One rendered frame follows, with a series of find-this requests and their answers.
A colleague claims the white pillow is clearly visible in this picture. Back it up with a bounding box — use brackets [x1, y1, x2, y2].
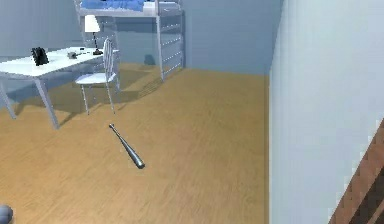
[142, 0, 182, 14]

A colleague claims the grey ball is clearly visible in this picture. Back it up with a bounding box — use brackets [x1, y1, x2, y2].
[0, 204, 15, 224]

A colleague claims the white metal chair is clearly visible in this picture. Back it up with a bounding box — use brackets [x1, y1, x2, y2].
[74, 37, 119, 116]

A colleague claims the white desk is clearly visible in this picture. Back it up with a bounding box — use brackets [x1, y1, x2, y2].
[0, 46, 120, 131]

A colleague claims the blue blanket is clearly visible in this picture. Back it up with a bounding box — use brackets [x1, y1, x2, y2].
[79, 0, 146, 12]

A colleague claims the black box-shaped object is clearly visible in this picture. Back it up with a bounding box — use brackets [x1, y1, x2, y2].
[31, 46, 50, 67]

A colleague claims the white shade table lamp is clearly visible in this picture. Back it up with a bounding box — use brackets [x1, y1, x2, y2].
[83, 14, 104, 56]

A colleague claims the white loft bed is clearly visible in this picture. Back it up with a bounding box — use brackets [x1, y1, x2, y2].
[73, 0, 185, 83]

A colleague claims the brown wooden door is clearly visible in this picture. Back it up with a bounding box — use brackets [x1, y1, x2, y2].
[328, 117, 384, 224]

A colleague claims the grey baseball bat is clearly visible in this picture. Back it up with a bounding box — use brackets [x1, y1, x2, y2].
[108, 123, 146, 170]

